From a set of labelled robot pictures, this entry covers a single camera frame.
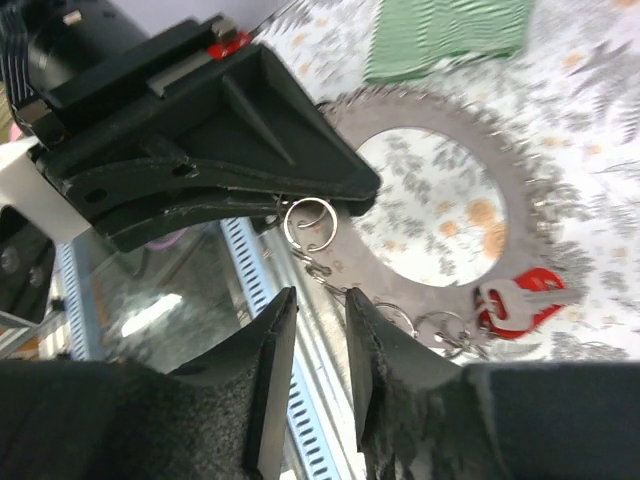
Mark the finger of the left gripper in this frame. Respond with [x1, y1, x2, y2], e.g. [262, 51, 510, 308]
[93, 192, 277, 252]
[36, 44, 378, 215]

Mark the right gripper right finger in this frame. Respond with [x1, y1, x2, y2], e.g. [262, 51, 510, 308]
[345, 288, 639, 479]

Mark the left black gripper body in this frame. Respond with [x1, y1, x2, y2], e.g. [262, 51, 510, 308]
[1, 1, 250, 147]

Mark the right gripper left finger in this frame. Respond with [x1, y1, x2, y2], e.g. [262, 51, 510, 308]
[1, 287, 298, 479]

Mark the red key tag with key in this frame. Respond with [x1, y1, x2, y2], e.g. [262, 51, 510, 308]
[474, 267, 583, 340]

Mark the green striped cloth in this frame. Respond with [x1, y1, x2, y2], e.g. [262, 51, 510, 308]
[364, 0, 533, 83]

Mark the blue slotted cable duct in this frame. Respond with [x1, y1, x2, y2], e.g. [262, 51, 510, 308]
[58, 219, 353, 479]

